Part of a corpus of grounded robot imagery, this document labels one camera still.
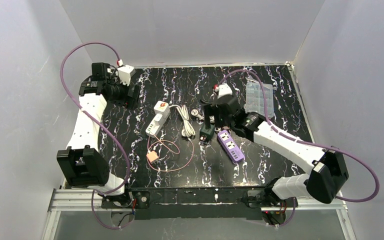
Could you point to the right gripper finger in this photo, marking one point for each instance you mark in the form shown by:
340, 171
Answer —
216, 121
207, 120

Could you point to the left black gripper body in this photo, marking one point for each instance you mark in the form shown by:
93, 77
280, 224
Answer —
131, 93

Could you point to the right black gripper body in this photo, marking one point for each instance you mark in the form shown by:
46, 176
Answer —
214, 108

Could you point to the white tiger power strip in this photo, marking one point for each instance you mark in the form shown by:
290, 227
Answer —
162, 112

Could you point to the white USB charger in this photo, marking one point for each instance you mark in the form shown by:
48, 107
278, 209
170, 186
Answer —
158, 119

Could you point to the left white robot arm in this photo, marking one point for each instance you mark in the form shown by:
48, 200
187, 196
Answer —
81, 163

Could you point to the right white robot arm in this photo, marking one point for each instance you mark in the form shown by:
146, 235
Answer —
325, 171

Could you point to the green power adapter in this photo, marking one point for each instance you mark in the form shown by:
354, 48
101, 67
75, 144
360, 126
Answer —
206, 132

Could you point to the clear plastic parts box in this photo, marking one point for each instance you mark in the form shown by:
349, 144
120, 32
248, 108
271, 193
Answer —
254, 98

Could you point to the purple power strip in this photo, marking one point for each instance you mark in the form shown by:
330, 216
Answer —
233, 151

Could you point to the white plug with cord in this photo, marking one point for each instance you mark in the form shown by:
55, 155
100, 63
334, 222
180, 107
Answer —
195, 113

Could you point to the pink charger with cable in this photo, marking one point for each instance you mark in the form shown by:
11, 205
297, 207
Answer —
166, 156

